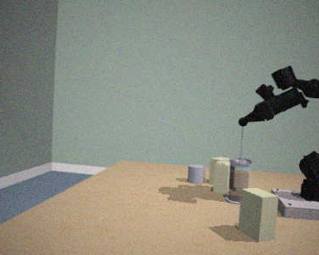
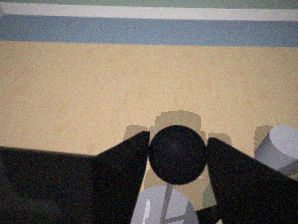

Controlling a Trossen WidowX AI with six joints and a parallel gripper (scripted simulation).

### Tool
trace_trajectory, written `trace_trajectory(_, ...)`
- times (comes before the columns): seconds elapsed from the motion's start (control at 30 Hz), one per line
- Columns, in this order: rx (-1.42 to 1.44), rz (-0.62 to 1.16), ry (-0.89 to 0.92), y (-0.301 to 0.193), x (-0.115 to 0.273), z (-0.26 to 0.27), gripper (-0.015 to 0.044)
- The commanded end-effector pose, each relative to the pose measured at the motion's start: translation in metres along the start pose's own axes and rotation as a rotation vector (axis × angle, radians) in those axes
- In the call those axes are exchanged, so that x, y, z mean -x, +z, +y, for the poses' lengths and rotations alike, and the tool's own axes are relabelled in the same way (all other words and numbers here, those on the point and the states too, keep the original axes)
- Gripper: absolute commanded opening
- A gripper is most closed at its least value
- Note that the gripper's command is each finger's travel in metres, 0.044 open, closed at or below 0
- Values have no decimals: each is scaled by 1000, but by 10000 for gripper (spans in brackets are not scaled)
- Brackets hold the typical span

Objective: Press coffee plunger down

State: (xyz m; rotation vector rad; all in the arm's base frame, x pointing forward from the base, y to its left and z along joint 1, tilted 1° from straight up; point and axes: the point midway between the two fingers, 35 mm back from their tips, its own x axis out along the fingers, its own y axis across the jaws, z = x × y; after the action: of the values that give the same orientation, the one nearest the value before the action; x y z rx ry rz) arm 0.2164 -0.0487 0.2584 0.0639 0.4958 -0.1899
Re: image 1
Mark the grey cylinder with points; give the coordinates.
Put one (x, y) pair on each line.
(196, 174)

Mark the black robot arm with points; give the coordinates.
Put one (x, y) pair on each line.
(284, 79)

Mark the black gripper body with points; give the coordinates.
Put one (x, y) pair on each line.
(269, 110)

